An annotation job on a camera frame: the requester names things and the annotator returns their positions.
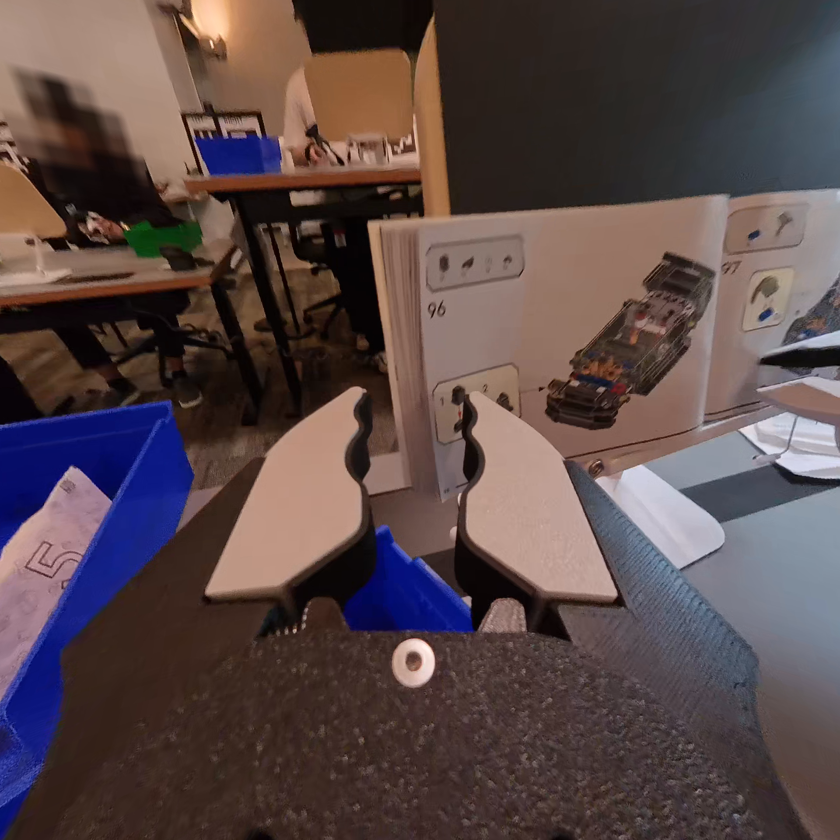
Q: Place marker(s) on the lego instruction booklet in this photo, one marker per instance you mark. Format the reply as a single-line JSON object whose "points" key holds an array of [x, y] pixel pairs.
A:
{"points": [[558, 295]]}

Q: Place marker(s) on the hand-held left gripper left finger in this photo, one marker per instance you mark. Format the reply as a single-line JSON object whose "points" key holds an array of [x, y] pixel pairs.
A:
{"points": [[302, 518]]}

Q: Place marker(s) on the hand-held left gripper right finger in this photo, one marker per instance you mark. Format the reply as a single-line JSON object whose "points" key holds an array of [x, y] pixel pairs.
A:
{"points": [[531, 518]]}

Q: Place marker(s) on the numbered white paper bag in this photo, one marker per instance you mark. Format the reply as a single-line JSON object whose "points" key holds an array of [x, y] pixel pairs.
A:
{"points": [[39, 577]]}

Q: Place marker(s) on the wooden desk with black legs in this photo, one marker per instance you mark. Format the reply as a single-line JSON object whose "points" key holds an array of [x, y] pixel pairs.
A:
{"points": [[315, 178], [118, 275]]}

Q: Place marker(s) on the blue plastic bin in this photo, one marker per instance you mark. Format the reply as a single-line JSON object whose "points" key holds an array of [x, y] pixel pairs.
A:
{"points": [[236, 156], [407, 590], [131, 459]]}

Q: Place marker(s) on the white booklet stand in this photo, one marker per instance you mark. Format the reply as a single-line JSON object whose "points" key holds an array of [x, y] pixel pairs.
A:
{"points": [[656, 512], [33, 272]]}

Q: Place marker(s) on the black office chair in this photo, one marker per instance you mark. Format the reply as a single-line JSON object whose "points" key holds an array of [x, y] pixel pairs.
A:
{"points": [[315, 262]]}

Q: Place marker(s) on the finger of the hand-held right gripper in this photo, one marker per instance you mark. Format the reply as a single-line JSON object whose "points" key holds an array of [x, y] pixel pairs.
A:
{"points": [[810, 400], [820, 340]]}

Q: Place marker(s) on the green plastic bin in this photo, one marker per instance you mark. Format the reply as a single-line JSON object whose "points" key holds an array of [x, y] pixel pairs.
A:
{"points": [[161, 237]]}

